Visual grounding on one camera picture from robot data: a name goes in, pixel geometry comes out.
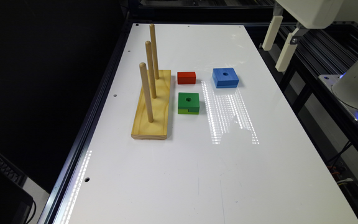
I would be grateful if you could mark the middle wooden peg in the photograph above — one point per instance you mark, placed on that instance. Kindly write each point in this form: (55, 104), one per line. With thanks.
(148, 48)

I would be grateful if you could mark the green block with hole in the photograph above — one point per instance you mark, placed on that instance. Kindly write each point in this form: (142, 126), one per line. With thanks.
(188, 103)

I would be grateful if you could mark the red rectangular block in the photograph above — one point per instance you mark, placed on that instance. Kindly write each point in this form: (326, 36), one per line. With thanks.
(186, 78)

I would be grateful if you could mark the blue block with hole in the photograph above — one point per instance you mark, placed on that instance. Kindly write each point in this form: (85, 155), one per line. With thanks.
(225, 78)

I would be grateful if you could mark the wooden peg base board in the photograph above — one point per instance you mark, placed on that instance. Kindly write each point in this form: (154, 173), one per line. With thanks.
(157, 130)

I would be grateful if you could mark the black monitor corner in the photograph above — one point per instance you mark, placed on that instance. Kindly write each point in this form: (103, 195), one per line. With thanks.
(15, 203)

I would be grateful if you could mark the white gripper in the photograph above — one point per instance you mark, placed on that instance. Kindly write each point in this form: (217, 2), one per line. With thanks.
(312, 14)

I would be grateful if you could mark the rear wooden peg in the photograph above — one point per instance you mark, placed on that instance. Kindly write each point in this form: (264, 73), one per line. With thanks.
(154, 50)

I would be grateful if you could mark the front wooden peg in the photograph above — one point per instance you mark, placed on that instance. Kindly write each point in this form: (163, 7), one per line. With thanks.
(146, 90)

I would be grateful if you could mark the wooden peg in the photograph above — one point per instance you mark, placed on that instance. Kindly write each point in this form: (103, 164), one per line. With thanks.
(146, 90)
(148, 48)
(154, 50)

